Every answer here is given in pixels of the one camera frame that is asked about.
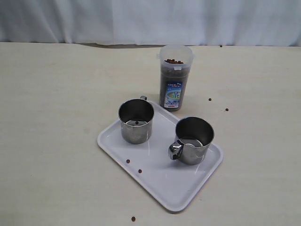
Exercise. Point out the white rectangular plastic tray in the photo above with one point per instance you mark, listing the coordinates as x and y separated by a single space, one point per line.
171 183

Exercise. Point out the steel mug with pellets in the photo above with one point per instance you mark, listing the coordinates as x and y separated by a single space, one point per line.
193 137

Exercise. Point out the white curtain backdrop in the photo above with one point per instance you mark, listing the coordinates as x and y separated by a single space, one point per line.
153 22

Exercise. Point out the clear plastic container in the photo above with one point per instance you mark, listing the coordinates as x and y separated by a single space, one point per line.
173 78

